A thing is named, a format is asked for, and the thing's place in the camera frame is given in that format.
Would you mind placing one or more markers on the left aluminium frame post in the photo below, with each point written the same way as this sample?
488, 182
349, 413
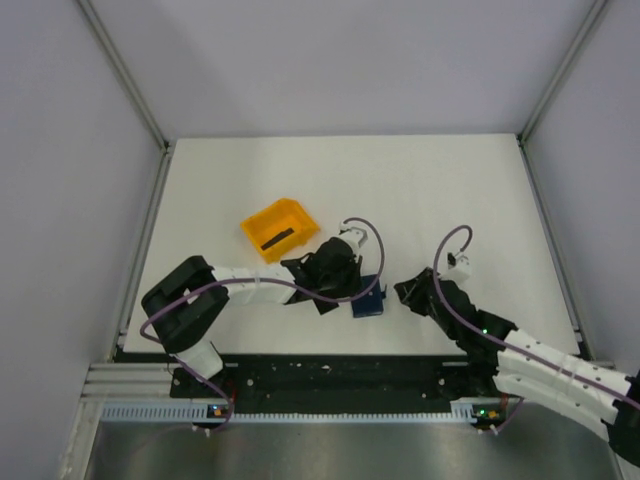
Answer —
121, 72

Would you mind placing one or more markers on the grey cable duct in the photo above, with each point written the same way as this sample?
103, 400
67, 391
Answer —
459, 413

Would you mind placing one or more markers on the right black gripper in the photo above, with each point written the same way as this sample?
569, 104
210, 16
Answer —
412, 292

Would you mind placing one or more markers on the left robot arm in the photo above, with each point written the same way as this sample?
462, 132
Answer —
184, 305

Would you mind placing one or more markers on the yellow plastic bin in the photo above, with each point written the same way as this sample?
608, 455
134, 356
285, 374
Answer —
283, 214

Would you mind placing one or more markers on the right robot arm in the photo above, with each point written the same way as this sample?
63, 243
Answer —
603, 400

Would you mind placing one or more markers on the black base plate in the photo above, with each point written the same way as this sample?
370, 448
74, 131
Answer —
261, 383

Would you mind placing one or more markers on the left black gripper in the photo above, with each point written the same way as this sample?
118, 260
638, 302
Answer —
354, 284

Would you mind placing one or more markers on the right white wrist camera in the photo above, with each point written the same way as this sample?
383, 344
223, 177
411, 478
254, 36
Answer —
458, 267

